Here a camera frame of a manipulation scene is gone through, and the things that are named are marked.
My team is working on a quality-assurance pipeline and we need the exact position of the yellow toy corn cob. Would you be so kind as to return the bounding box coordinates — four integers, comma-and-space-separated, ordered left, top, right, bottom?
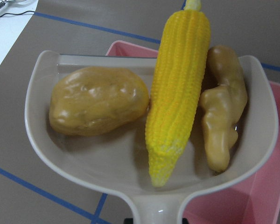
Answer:
145, 0, 210, 188

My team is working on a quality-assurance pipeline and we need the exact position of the pink plastic bin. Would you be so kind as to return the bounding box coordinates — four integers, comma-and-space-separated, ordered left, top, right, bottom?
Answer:
100, 40, 280, 224

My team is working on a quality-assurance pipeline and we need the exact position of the toy ginger root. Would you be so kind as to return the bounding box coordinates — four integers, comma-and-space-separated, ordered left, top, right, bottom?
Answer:
200, 45, 248, 173

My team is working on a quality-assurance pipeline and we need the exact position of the toy potato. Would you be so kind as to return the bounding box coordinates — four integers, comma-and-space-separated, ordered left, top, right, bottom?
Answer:
49, 66, 149, 136

